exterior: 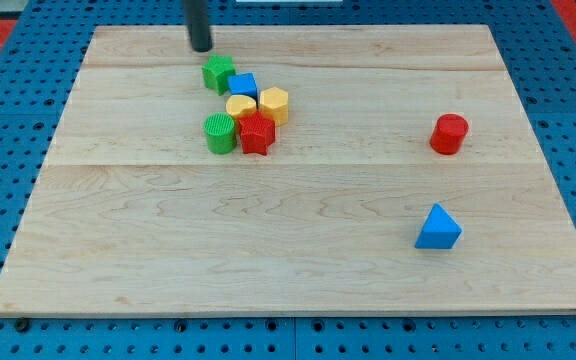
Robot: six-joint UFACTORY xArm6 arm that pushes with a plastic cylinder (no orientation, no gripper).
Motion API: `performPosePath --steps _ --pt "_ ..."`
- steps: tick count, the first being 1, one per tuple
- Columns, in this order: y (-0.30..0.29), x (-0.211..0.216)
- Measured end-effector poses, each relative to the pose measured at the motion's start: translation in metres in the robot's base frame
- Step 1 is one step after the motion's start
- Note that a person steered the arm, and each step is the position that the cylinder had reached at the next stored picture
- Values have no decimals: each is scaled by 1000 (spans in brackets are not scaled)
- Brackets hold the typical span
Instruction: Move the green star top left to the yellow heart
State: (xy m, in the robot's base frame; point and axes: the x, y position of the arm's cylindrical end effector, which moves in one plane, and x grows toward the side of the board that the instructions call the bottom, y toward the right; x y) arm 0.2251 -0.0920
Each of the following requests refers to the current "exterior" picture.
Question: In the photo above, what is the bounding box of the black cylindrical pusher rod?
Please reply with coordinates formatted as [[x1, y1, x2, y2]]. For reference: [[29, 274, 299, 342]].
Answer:
[[182, 0, 213, 53]]

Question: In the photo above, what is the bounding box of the green star block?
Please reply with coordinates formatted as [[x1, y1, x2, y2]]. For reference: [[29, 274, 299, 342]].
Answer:
[[202, 55, 236, 95]]

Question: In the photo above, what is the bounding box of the yellow heart block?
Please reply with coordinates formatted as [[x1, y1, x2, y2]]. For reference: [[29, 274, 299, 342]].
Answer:
[[225, 95, 257, 120]]

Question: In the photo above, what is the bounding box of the red star block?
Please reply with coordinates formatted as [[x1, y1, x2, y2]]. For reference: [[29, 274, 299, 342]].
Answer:
[[239, 111, 275, 156]]

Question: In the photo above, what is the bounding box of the blue cube block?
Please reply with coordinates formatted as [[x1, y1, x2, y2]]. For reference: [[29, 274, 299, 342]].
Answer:
[[227, 73, 258, 100]]

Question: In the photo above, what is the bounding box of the yellow hexagon block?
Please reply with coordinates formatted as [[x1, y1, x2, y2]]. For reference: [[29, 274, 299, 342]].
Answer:
[[259, 87, 289, 127]]

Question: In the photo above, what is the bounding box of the green cylinder block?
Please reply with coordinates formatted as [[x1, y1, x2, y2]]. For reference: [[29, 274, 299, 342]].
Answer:
[[204, 113, 237, 154]]

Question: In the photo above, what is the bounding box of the wooden board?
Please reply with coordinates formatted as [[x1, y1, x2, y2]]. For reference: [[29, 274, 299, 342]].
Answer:
[[0, 25, 576, 318]]

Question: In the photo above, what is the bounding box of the red cylinder block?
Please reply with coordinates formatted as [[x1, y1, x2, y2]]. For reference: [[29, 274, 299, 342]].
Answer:
[[429, 113, 469, 155]]

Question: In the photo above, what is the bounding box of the blue triangle block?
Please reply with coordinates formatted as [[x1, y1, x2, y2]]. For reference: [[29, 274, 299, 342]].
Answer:
[[414, 203, 462, 250]]

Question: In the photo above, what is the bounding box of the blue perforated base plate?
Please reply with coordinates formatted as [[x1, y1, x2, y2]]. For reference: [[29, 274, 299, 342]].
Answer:
[[0, 0, 576, 359]]

